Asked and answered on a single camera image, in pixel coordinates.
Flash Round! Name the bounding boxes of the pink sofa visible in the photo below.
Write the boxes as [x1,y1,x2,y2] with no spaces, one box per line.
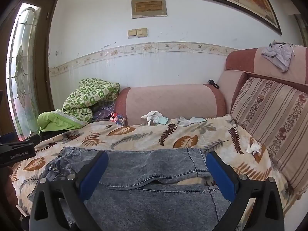
[113,46,308,198]

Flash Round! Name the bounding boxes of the wooden stained glass door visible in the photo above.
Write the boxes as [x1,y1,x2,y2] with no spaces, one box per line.
[0,0,65,142]

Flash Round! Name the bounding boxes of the leaf print blanket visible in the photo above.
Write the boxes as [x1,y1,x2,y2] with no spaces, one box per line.
[11,114,296,231]

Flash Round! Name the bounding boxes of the blue denim pants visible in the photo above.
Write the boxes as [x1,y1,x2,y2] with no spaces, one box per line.
[42,147,241,231]

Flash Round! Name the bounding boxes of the striped floral cushion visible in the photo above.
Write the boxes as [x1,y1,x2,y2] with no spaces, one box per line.
[230,77,308,193]

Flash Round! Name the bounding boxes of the grey white glove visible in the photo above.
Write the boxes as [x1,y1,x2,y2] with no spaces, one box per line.
[177,116,207,127]

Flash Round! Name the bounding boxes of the window frame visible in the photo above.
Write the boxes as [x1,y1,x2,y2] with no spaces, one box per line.
[294,13,308,47]

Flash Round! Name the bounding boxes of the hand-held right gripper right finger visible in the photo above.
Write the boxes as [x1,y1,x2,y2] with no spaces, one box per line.
[206,151,285,231]

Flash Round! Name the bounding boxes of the grey crumpled cloth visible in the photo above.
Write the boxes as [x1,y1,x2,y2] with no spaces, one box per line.
[261,40,296,73]

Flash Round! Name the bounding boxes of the wall plaque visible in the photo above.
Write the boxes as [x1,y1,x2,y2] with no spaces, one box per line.
[131,0,167,19]

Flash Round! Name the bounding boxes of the red and blue small box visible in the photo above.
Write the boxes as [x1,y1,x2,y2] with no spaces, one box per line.
[110,112,127,126]

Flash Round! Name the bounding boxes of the beige light switch panel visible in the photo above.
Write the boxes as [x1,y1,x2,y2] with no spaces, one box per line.
[128,28,148,39]

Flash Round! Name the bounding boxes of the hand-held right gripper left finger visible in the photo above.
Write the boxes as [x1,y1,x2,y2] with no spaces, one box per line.
[28,150,109,231]

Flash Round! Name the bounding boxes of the crumpled white tissue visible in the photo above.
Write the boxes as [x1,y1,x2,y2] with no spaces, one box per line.
[246,142,261,155]

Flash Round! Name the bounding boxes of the green checkered quilt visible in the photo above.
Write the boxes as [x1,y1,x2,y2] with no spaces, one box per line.
[37,78,120,134]

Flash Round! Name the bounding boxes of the purple plastic bag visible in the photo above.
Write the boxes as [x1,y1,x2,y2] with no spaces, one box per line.
[93,103,116,121]

